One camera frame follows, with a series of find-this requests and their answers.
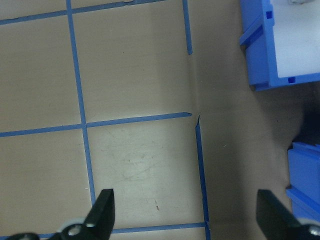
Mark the white foam pad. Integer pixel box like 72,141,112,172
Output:
271,0,320,79

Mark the blue plastic storage bin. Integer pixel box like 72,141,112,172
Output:
239,0,320,92
285,141,320,222

